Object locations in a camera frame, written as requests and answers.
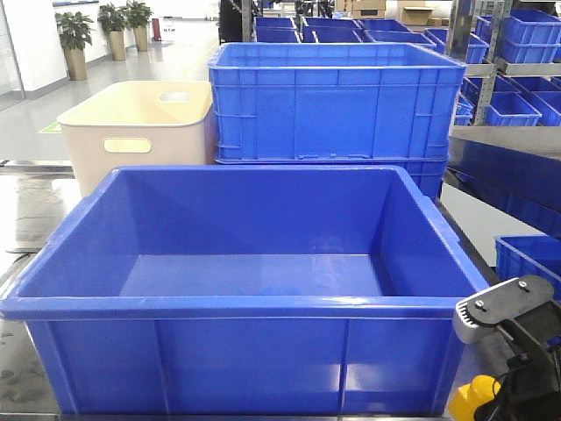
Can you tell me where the potted plant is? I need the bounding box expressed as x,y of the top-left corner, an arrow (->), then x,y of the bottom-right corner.
55,11 -> 93,81
125,1 -> 153,52
97,3 -> 126,61

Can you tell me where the potted plant right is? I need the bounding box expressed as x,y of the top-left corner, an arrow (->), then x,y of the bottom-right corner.
125,1 -> 153,52

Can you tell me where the blue bin far right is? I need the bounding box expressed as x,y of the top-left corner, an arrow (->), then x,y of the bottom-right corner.
495,235 -> 560,301

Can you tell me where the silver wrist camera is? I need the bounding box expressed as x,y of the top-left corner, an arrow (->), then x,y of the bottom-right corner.
453,275 -> 560,346

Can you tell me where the potted plant middle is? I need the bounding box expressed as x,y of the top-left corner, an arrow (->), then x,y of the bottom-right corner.
97,3 -> 126,61

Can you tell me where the potted plant left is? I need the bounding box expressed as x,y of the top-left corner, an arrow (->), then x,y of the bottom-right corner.
55,11 -> 93,81

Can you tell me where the yellow two-stud brick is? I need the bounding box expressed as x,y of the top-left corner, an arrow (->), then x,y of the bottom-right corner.
448,375 -> 501,421

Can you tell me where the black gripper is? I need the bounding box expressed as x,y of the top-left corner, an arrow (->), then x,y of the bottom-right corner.
475,302 -> 560,420

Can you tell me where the large blue ribbed crate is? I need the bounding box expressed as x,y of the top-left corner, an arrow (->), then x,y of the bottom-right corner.
208,42 -> 465,163

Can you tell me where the blue target bin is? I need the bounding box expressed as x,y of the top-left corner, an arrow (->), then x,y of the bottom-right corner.
1,165 -> 486,415

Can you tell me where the beige plastic bin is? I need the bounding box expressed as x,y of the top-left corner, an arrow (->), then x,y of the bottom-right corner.
57,81 -> 217,196

